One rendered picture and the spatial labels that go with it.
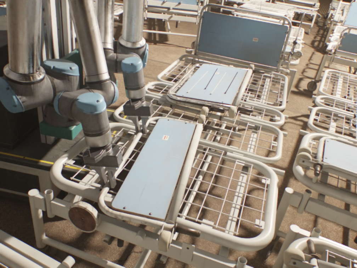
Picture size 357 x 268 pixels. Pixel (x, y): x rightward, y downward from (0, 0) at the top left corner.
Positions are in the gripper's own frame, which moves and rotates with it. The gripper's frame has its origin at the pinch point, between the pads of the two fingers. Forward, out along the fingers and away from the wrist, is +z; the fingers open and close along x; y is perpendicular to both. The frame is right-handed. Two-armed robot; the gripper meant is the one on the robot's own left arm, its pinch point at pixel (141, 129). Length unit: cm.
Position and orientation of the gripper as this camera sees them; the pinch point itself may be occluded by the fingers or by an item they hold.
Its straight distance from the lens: 155.5
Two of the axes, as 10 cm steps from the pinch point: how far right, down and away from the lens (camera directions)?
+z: 0.8, 8.7, 4.9
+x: -9.7, -0.4, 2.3
